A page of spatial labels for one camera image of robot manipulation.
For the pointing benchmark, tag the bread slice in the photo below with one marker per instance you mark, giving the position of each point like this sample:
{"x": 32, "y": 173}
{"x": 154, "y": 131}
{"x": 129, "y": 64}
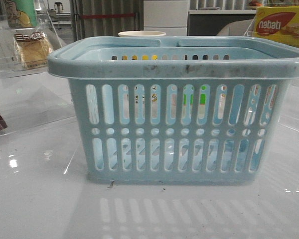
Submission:
{"x": 32, "y": 50}

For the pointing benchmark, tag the light blue plastic basket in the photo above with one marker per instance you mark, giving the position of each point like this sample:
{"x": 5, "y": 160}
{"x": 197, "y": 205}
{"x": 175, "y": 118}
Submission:
{"x": 192, "y": 109}

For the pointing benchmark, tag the white drawer cabinet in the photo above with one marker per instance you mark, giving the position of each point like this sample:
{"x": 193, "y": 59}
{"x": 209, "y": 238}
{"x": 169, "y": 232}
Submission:
{"x": 169, "y": 16}

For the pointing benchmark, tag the white shelf with dark drawers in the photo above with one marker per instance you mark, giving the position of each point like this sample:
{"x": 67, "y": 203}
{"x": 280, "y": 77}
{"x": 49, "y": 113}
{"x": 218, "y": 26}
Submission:
{"x": 208, "y": 17}

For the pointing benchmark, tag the beige sofa chair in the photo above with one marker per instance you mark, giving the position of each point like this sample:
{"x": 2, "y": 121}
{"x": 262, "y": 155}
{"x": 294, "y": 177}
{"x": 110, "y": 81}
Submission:
{"x": 237, "y": 28}

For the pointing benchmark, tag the left clear acrylic shelf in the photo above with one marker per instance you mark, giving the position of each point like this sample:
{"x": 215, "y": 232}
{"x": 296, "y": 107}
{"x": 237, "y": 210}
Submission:
{"x": 29, "y": 31}

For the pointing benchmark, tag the green cartoon snack can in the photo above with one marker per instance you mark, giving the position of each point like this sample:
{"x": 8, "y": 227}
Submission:
{"x": 20, "y": 13}

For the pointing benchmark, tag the yellow nabati wafer box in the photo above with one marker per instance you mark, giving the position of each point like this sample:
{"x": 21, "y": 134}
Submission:
{"x": 279, "y": 23}

